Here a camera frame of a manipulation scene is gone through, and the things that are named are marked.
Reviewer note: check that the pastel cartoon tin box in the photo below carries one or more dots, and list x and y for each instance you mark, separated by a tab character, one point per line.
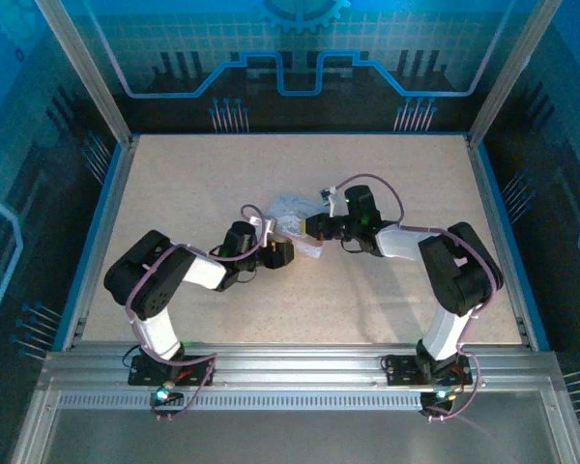
292	210

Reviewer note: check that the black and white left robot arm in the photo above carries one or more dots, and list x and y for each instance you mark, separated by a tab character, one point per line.
145	285

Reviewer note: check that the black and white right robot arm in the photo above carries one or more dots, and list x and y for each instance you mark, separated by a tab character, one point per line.
464	275

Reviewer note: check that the slotted aluminium strip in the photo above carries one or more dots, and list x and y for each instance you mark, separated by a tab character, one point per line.
295	401

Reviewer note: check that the lit adapter board left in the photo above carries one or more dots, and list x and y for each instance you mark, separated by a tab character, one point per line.
164	395

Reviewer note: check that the lit adapter board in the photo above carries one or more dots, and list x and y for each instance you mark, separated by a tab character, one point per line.
164	395
440	395

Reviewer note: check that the lit adapter board right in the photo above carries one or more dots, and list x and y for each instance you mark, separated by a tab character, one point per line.
440	395

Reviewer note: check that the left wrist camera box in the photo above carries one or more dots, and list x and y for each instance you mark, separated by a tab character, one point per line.
263	224

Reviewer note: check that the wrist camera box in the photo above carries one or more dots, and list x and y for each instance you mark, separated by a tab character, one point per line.
329	195
263	224

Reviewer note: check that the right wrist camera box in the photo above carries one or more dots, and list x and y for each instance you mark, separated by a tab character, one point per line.
329	195

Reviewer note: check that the aluminium front mounting rail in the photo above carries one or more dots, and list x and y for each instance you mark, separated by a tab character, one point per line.
295	367

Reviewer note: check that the aluminium left side rail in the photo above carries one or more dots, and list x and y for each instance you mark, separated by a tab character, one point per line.
101	241

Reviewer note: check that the aluminium right side rail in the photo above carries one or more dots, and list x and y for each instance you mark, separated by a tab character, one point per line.
500	241

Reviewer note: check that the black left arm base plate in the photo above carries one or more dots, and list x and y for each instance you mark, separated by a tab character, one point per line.
145	374

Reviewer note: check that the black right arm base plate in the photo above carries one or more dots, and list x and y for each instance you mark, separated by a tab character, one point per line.
403	372

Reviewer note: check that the aluminium right corner post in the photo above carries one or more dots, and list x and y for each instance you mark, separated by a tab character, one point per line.
512	67

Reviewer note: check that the aluminium corner post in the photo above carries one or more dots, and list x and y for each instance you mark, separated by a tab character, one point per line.
84	67
512	67

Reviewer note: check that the aluminium left corner post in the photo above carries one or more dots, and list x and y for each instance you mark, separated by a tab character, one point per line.
84	67

